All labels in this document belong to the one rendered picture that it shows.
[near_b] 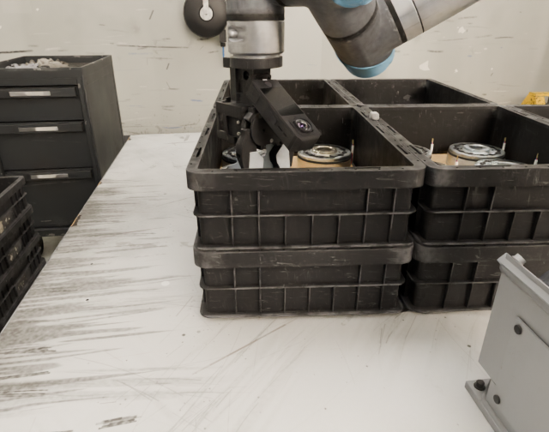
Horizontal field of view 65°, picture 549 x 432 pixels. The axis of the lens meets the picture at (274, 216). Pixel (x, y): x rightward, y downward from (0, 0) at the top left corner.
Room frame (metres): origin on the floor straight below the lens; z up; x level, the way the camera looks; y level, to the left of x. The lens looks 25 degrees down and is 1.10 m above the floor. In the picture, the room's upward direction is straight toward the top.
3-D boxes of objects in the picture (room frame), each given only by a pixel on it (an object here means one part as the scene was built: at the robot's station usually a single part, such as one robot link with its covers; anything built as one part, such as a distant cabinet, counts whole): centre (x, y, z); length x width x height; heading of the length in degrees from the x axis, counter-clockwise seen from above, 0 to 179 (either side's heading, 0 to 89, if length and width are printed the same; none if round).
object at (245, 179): (0.69, -0.03, 0.92); 0.40 x 0.30 x 0.02; 3
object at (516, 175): (0.71, -0.33, 0.92); 0.40 x 0.30 x 0.02; 3
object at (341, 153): (0.81, -0.10, 0.86); 0.10 x 0.10 x 0.01
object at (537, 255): (0.71, -0.33, 0.76); 0.40 x 0.30 x 0.12; 3
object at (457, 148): (0.82, -0.39, 0.86); 0.10 x 0.10 x 0.01
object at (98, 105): (2.14, 1.06, 0.45); 0.60 x 0.45 x 0.90; 8
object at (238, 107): (0.62, 0.03, 0.99); 0.09 x 0.08 x 0.12; 43
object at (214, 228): (0.69, -0.03, 0.87); 0.40 x 0.30 x 0.11; 3
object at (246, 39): (0.61, 0.03, 1.07); 0.08 x 0.08 x 0.05
